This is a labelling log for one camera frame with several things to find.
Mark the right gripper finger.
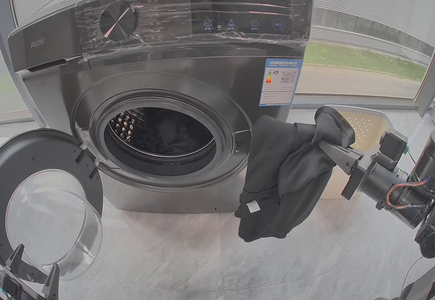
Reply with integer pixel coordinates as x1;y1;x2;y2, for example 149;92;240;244
318;140;366;165
334;153;356;177

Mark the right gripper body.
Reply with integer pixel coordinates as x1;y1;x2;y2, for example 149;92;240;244
341;152;409;201

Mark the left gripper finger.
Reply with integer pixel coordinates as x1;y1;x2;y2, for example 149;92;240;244
5;243;26;276
40;261;61;300

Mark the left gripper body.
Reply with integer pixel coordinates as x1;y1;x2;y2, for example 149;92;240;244
15;263;51;300

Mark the black garment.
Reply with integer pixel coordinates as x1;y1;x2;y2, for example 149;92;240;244
234;106;356;242

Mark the cream laundry basket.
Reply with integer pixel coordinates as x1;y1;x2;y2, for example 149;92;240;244
323;105;397;199

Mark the washing machine door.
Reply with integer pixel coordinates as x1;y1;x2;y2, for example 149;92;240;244
0;128;104;281

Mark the heap of dark clothes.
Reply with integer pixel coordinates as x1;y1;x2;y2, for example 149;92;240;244
136;107;218;164

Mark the grey washing machine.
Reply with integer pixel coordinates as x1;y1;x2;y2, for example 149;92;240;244
7;0;315;213

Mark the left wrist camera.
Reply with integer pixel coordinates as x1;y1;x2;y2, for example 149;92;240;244
0;270;23;300

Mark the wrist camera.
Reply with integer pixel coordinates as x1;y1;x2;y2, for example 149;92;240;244
370;132;410;170
0;270;23;300

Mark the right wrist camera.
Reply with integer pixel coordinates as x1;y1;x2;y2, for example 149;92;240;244
370;132;410;170

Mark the black cable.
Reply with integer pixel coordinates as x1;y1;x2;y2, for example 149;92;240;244
404;254;427;293

